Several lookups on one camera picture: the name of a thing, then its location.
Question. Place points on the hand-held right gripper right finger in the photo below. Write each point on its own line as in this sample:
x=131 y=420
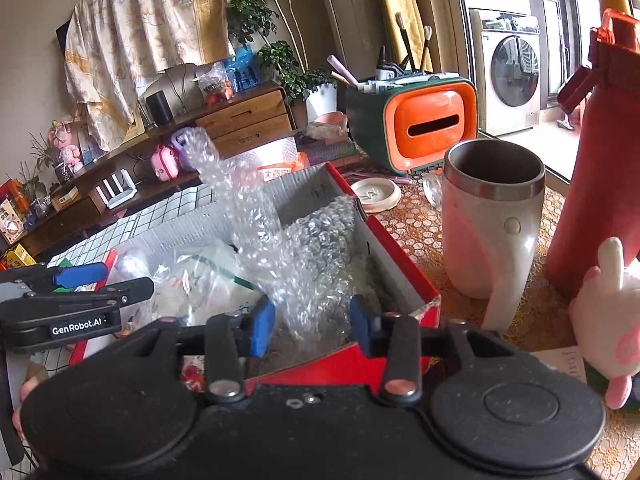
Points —
x=361 y=325

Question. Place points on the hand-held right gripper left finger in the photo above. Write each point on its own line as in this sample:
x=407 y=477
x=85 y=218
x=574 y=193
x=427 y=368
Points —
x=262 y=327

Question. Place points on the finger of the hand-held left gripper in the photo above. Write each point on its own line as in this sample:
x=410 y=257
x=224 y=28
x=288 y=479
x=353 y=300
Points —
x=130 y=290
x=80 y=276

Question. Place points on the red cardboard box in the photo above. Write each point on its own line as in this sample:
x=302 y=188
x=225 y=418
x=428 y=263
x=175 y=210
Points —
x=350 y=365

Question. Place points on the clear bubble wrap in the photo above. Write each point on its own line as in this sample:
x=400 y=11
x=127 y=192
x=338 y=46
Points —
x=300 y=260

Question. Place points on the person's left hand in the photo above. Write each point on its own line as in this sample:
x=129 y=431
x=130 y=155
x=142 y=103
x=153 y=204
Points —
x=31 y=385

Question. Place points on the yellow cardboard box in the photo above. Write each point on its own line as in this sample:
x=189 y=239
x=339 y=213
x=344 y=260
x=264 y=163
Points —
x=20 y=255

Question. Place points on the small flat shelf box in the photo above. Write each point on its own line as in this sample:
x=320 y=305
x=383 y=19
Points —
x=65 y=199

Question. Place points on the white router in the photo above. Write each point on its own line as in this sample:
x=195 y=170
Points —
x=120 y=195

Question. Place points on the white and yellow box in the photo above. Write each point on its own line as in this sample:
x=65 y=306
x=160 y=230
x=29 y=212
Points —
x=9 y=220

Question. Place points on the brown lace tablecloth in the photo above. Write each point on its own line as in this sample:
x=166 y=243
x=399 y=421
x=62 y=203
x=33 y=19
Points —
x=425 y=240

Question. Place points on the red gift box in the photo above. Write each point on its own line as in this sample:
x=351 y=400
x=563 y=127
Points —
x=10 y=189

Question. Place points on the small spider plant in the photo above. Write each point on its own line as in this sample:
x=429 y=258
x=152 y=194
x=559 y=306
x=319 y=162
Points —
x=40 y=160

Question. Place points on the white round lid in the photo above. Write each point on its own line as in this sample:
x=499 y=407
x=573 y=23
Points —
x=375 y=195

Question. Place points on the pink doll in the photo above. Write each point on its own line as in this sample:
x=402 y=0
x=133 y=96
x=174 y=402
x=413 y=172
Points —
x=65 y=145

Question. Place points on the pink toy case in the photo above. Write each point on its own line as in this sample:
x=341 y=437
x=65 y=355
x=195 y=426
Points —
x=165 y=162

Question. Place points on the purple kettlebell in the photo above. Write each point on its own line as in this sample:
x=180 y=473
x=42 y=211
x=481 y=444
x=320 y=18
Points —
x=184 y=157

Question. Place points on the white steel-rimmed tumbler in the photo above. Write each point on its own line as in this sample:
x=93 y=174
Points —
x=480 y=240

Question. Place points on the clear glass cup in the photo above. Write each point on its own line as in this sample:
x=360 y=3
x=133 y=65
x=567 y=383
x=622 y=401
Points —
x=432 y=190

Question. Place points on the clear plastic storage box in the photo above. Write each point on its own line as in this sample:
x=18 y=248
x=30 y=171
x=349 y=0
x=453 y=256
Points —
x=327 y=149

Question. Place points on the black cylinder speaker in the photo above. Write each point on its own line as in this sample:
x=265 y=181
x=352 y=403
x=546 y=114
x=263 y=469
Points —
x=158 y=109

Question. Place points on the wooden TV cabinet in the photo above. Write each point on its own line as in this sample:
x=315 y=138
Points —
x=240 y=115

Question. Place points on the white printed paper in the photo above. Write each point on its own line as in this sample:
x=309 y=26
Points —
x=565 y=362

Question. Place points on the pink plastic item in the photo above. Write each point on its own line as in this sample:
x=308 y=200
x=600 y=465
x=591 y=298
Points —
x=332 y=119

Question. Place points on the orange and green desk organizer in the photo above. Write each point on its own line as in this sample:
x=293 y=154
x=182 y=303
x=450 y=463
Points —
x=430 y=125

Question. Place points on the clear bag of fruit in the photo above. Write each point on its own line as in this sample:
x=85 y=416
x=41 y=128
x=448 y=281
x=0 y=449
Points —
x=215 y=87

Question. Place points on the white plant pot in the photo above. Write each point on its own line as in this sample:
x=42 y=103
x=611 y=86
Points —
x=322 y=102

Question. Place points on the black television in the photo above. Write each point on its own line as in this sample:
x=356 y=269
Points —
x=62 y=40

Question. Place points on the bunch of pens and brushes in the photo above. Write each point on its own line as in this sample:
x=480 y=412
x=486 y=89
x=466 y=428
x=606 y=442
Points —
x=380 y=80

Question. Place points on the floral yellow-white cloth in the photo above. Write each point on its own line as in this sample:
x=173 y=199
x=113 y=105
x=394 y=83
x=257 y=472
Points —
x=140 y=35

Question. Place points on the pink plush rabbit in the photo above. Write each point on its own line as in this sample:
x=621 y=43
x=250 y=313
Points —
x=610 y=320

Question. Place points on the blue plastic bag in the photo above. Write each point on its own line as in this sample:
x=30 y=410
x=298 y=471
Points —
x=245 y=67

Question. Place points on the red water bottle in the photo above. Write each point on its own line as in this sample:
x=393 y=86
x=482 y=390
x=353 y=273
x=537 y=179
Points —
x=600 y=185

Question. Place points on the white washing machine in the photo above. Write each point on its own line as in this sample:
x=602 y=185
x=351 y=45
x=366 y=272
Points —
x=510 y=70

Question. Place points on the tall green potted plant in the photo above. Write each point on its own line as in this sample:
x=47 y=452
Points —
x=250 y=15

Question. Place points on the covered standing air conditioner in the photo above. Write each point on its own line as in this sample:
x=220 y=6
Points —
x=345 y=10

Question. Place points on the yellow curtain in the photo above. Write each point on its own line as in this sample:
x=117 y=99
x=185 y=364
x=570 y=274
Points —
x=400 y=10

